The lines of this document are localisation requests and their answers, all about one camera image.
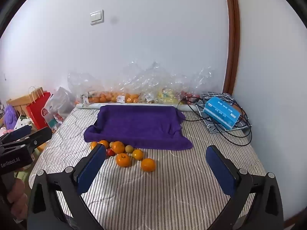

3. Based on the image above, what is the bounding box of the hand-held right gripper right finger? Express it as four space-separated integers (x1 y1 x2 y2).
205 145 285 230

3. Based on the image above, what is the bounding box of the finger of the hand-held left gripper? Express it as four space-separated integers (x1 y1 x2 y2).
0 126 53 154
0 125 32 146

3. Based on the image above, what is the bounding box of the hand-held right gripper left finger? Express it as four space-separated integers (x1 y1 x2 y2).
27 144 107 230

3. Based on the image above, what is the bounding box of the tangerine with green stem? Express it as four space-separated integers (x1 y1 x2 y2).
116 153 132 168

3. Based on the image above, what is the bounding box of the large tangerine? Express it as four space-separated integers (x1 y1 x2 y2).
111 141 125 154

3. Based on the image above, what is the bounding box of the smooth small orange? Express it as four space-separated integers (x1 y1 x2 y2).
132 149 144 161

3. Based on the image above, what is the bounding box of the person's left hand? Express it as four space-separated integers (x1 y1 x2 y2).
7 178 28 221

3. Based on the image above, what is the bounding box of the purple plush toy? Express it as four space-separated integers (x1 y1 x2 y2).
3 104 19 130

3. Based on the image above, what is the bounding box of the red paper bag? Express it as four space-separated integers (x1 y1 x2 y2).
26 86 52 131

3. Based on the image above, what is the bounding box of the wooden furniture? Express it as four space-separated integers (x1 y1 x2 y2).
6 93 46 115

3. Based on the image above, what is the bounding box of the white plastic bag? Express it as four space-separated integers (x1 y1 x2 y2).
44 87 76 130

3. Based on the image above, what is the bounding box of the dark checkered cloth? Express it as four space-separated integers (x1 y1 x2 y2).
195 92 251 133

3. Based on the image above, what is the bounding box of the blue tissue box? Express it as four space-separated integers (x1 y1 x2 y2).
203 97 242 131

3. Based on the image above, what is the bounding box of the purple towel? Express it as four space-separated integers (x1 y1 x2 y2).
83 104 194 150

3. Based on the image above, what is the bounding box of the striped mattress cover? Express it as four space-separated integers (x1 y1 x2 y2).
28 107 267 230

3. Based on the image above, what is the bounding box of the clear bag of tangerines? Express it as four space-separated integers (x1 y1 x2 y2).
68 71 113 104

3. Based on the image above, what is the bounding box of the clear bag of red tomatoes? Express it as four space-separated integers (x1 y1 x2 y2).
182 66 216 101

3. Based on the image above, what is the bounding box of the clear bag of yellow fruit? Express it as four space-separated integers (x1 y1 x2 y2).
141 61 190 104

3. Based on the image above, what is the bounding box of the black cable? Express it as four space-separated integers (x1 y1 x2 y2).
176 96 252 146

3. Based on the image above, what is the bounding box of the brown wooden door frame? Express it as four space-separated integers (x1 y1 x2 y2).
224 0 241 96

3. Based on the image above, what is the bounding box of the white light switch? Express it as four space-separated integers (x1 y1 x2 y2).
90 10 105 25

